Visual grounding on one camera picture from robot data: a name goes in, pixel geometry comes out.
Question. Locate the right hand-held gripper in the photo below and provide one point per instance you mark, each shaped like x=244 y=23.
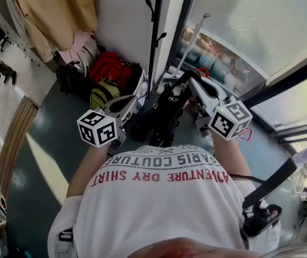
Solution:
x=229 y=120

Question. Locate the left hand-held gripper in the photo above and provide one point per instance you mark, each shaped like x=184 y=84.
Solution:
x=96 y=129

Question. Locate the black bag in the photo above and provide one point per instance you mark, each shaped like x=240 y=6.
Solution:
x=164 y=111

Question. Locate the black coat rack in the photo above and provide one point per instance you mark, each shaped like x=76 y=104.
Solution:
x=156 y=36

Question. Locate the person's right forearm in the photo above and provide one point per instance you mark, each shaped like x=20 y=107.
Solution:
x=232 y=157

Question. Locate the person's left forearm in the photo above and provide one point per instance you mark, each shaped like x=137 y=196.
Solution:
x=88 y=168

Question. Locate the white printed bag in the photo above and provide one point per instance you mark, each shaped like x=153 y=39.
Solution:
x=142 y=90

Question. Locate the yellow-green bag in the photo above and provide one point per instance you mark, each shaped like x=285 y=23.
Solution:
x=103 y=94

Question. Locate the beige hanging coat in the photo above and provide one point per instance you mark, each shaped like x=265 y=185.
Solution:
x=53 y=12

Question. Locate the white stand with pole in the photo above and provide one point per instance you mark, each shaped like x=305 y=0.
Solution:
x=189 y=44

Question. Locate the red backpack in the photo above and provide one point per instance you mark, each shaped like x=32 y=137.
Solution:
x=110 y=68

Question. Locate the black backpack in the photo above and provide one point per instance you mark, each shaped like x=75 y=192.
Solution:
x=71 y=81

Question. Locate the pink garment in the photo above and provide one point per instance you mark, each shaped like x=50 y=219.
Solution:
x=82 y=48

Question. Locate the white printed t-shirt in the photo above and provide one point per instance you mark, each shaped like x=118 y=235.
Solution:
x=156 y=211

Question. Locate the curved wooden board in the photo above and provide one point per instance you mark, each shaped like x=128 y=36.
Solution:
x=13 y=144

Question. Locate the pale card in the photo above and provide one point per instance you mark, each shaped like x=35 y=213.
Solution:
x=305 y=156

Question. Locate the black window frame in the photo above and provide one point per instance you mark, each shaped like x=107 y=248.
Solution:
x=282 y=90

